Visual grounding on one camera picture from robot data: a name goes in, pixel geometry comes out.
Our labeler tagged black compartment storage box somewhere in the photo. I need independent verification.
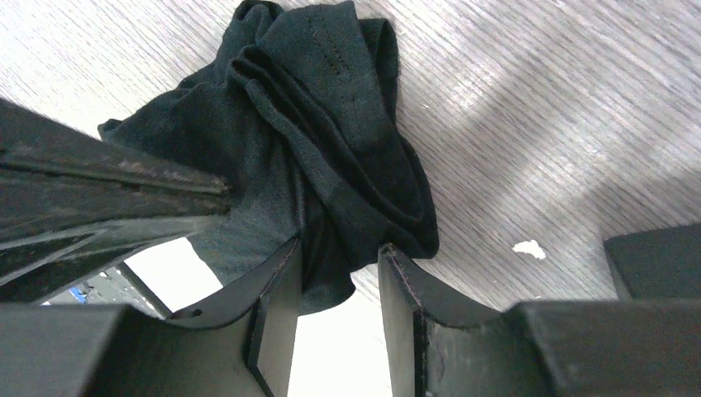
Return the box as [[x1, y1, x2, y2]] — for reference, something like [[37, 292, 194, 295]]
[[603, 223, 700, 299]]

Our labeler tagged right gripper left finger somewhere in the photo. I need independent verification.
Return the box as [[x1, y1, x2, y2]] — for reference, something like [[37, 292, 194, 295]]
[[1, 239, 302, 396]]

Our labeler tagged plain black underwear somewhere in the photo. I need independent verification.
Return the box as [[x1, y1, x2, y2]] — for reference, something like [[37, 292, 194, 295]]
[[98, 1, 440, 314]]

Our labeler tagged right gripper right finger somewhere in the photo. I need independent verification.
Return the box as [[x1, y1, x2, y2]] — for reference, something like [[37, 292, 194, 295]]
[[378, 244, 700, 396]]

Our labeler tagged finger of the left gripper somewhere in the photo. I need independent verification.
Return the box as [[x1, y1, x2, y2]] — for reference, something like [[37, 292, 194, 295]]
[[1, 168, 230, 303], [1, 98, 227, 195]]

